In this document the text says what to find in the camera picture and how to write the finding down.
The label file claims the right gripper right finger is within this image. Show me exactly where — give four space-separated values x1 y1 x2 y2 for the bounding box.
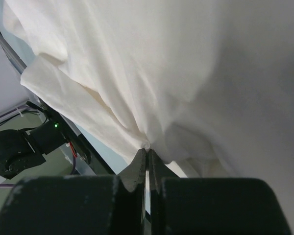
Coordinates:
147 151 292 235

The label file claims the white t shirt red print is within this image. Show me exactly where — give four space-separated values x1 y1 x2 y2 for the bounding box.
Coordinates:
1 0 294 178

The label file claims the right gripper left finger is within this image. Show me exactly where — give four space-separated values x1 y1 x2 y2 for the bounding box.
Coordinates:
0 149 147 235

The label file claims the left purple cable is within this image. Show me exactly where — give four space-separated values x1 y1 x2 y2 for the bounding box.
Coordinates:
0 106 79 189

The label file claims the left aluminium frame post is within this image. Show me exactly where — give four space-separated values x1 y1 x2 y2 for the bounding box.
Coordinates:
0 31 27 74

